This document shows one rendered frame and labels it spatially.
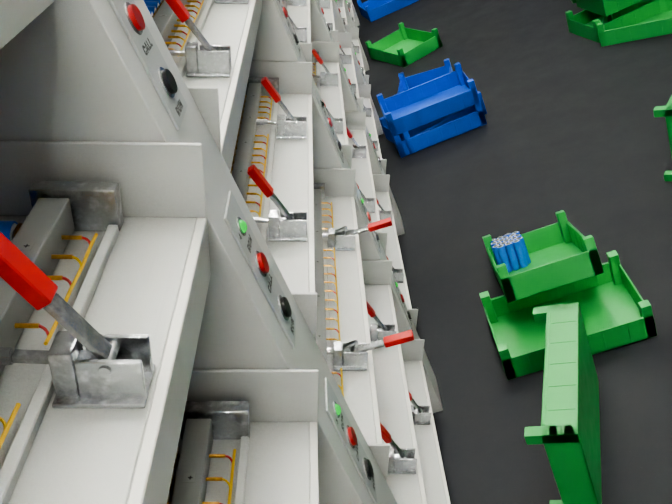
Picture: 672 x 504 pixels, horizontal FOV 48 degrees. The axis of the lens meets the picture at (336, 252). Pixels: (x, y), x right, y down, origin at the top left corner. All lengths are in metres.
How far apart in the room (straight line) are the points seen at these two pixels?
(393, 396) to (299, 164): 0.38
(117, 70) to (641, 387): 1.24
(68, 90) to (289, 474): 0.29
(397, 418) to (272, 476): 0.57
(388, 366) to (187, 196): 0.75
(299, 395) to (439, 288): 1.33
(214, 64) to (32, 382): 0.42
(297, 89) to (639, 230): 0.99
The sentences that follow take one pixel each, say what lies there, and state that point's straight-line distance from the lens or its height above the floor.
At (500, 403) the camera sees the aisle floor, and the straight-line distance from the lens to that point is 1.56.
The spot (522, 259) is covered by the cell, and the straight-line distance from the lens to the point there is 1.79.
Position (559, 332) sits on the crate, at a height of 0.20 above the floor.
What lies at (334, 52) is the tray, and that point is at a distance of 1.91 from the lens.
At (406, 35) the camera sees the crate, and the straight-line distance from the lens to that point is 3.60.
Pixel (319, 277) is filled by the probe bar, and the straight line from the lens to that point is 1.02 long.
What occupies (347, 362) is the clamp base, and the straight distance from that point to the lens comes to 0.90.
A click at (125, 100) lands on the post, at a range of 0.46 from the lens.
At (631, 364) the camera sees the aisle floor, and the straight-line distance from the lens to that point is 1.57.
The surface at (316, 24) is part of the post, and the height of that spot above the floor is 0.63.
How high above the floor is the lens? 1.10
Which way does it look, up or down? 30 degrees down
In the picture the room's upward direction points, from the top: 24 degrees counter-clockwise
